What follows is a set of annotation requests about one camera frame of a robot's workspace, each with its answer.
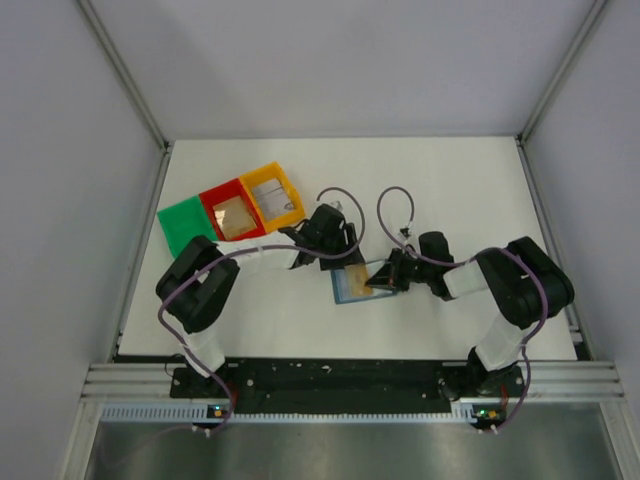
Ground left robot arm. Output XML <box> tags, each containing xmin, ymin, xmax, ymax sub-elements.
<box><xmin>155</xmin><ymin>203</ymin><xmax>363</xmax><ymax>397</ymax></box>

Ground gold cards in red bin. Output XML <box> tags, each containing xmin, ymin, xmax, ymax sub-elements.
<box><xmin>212</xmin><ymin>196</ymin><xmax>256</xmax><ymax>240</ymax></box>

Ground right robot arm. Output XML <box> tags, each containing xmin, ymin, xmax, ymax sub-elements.
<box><xmin>365</xmin><ymin>231</ymin><xmax>575</xmax><ymax>400</ymax></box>

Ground gold credit card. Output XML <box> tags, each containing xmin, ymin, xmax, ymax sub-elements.
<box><xmin>345</xmin><ymin>264</ymin><xmax>373</xmax><ymax>299</ymax></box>

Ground green plastic bin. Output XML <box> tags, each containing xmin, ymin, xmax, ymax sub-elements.
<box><xmin>157</xmin><ymin>196</ymin><xmax>219</xmax><ymax>258</ymax></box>

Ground white cable duct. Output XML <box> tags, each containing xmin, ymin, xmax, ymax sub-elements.
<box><xmin>99</xmin><ymin>402</ymin><xmax>506</xmax><ymax>426</ymax></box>

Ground yellow plastic bin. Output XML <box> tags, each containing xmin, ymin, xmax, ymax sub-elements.
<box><xmin>239</xmin><ymin>162</ymin><xmax>306</xmax><ymax>233</ymax></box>

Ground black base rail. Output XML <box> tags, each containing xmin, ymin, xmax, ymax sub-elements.
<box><xmin>170</xmin><ymin>357</ymin><xmax>524</xmax><ymax>414</ymax></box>

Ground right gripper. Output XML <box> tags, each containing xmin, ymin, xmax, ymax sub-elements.
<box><xmin>366</xmin><ymin>248</ymin><xmax>434</xmax><ymax>293</ymax></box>

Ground silver cards in yellow bin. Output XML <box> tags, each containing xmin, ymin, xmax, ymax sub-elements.
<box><xmin>251</xmin><ymin>178</ymin><xmax>296</xmax><ymax>222</ymax></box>

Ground red plastic bin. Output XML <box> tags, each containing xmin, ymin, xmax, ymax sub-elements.
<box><xmin>199</xmin><ymin>178</ymin><xmax>266</xmax><ymax>241</ymax></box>

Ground blue leather card holder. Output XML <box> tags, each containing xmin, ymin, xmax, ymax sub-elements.
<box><xmin>331</xmin><ymin>260</ymin><xmax>396</xmax><ymax>305</ymax></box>

